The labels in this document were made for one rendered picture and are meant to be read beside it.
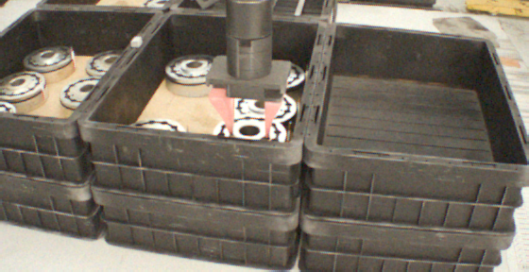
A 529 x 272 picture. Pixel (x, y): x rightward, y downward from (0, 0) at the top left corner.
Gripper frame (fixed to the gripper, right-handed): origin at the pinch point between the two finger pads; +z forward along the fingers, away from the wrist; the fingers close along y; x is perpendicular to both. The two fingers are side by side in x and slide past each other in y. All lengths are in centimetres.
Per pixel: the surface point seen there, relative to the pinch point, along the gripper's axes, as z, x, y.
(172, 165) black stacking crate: 1.6, 8.1, 8.6
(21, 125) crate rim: -2.8, 9.3, 30.5
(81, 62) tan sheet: 6.3, -26.2, 39.0
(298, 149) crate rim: -3.6, 8.7, -7.6
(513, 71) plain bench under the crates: 19, -66, -55
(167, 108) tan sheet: 6.2, -12.6, 16.3
